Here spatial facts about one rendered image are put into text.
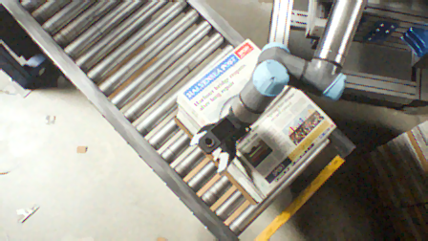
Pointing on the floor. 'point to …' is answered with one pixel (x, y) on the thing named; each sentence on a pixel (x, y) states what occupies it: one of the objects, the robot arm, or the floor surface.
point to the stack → (412, 170)
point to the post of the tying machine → (15, 70)
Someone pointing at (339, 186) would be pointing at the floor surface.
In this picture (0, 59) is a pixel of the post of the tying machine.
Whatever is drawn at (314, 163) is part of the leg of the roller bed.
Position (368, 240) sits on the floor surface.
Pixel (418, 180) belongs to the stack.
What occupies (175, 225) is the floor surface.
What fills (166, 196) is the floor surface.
